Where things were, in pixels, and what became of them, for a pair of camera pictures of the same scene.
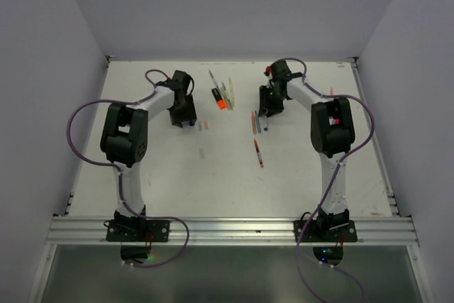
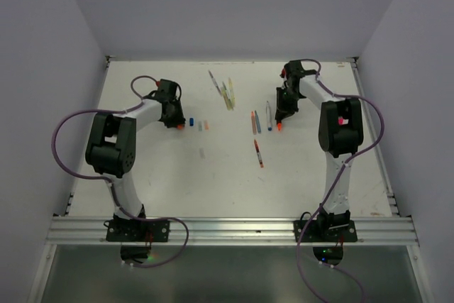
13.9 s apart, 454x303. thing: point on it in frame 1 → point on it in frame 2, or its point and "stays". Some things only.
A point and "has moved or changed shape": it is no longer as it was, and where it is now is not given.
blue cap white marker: [265, 123] has moved or changed shape
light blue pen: [257, 123] stays
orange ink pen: [253, 123] stays
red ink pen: [259, 153] stays
